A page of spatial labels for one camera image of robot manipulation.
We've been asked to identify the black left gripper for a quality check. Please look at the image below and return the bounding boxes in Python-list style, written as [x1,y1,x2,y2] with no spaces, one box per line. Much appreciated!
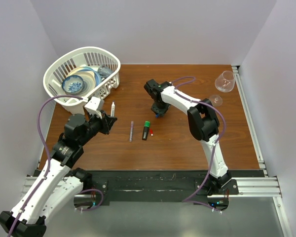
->
[79,109,116,146]

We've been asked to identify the blue pen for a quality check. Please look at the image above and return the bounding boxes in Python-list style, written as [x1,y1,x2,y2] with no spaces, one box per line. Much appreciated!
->
[111,101,115,117]

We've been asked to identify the purple marker pen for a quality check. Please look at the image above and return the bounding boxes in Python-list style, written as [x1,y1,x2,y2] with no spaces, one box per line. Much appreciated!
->
[129,121,134,142]

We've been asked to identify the black green highlighter pen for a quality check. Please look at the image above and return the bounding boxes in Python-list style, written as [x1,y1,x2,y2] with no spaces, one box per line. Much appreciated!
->
[142,126,149,140]

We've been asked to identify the green highlighter cap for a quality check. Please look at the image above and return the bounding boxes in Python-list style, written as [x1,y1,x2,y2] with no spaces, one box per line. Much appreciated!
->
[144,121,150,127]

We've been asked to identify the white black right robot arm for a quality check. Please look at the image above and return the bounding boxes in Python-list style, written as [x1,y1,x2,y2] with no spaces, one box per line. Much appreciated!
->
[144,79,231,194]

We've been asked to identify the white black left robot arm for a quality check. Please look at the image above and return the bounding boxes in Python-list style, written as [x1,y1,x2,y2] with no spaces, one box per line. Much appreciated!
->
[0,111,117,237]

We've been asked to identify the light blue plate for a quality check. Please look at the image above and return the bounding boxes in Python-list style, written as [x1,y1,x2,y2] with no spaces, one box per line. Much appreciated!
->
[85,67,102,87]

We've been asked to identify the beige blue plate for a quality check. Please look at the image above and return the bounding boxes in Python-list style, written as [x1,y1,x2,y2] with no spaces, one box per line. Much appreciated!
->
[68,67,96,96]

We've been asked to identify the grey blue mug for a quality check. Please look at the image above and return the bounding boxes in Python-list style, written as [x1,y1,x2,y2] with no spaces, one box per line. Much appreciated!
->
[97,64,113,79]

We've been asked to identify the blue patterned bowl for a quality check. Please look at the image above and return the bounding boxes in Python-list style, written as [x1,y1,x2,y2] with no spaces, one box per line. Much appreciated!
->
[61,75,84,95]

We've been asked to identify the clear wine glass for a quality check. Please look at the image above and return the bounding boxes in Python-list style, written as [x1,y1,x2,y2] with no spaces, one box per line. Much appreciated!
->
[210,71,235,107]

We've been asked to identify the white dish rack basket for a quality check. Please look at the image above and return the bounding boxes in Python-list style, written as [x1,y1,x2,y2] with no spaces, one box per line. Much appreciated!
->
[43,46,121,114]

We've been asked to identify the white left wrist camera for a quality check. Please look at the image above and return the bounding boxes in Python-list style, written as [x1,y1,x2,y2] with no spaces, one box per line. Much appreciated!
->
[84,97,104,118]

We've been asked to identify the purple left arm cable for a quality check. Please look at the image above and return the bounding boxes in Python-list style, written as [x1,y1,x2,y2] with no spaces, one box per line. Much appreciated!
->
[4,95,104,237]

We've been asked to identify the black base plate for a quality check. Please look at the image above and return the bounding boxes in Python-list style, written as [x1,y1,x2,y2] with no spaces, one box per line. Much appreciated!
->
[67,168,239,207]

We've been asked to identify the aluminium frame rail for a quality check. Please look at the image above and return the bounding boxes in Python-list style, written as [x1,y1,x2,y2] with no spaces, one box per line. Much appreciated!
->
[231,65,268,177]

